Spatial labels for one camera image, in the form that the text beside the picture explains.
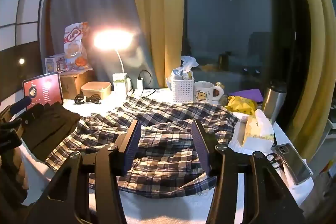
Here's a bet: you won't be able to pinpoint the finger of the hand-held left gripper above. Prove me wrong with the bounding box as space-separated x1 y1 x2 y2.
21 103 45 127

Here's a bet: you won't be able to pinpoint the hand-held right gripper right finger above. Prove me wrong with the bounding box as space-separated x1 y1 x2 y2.
191 120 305 224

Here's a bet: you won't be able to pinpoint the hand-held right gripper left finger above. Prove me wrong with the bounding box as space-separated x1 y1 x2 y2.
25 120 142 224

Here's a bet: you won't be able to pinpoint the dark pants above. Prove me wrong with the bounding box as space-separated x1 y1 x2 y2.
23 103 82 162

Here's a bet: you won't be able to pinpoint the plaid pants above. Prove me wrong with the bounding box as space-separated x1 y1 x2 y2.
45 95 243 199

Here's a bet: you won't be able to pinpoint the red screen tablet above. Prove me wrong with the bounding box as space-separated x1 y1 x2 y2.
22 72 64 109

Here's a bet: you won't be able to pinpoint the brown cardboard box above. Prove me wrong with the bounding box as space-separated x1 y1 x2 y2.
59 69 95 100

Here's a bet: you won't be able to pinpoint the white cartoon mug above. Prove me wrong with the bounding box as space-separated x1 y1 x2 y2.
193 81 224 104

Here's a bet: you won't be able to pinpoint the small colourful printed box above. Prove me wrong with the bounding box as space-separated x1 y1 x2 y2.
45 55 69 74

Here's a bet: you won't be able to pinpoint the white printed paper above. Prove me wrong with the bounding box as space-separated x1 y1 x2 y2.
134 88 168 96

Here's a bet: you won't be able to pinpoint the white plastic basket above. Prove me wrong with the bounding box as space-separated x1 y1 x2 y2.
166 74 195 104

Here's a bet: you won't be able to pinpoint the yellow duck print bag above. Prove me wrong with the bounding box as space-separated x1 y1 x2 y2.
226 95 258 115

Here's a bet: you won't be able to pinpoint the yellow tissue pack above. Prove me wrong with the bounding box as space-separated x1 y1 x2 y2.
237 109 275 153

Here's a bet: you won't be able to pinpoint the small green and white carton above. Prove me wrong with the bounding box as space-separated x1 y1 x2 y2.
113 73 128 95

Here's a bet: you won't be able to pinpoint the beige lunch box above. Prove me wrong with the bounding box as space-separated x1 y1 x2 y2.
80 81 112 99

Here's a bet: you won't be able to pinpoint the purple cloth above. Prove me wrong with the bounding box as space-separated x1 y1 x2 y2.
231 89 264 104

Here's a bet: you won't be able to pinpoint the white textured tablecloth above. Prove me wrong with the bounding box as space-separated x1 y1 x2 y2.
16 88 315 224

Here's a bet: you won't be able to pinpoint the black scissors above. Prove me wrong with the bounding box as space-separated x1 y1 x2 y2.
266 152 283 170

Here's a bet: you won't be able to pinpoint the orange and white snack bag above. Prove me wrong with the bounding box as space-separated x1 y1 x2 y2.
63 21 93 73

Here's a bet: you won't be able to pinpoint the stainless steel thermos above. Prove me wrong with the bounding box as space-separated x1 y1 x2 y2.
261 80 288 125

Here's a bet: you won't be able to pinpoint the white plastic bag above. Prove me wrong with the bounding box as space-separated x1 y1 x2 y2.
180 55 199 75

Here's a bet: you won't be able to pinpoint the smartphone in clear case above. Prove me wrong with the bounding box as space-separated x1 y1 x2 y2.
274 143 313 186

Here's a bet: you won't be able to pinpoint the white desk lamp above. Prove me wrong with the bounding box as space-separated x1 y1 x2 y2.
93 29 137 77

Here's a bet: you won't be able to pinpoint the dark glass window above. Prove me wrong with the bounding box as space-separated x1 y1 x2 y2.
184 0 276 90

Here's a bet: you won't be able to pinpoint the yellow curtain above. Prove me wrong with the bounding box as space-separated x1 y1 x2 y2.
123 0 187 89

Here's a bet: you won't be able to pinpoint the coiled black cable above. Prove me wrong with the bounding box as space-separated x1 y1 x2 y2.
74 94 102 105

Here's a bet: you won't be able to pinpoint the white charger with black cable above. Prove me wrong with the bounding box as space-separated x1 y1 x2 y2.
136 70 153 95

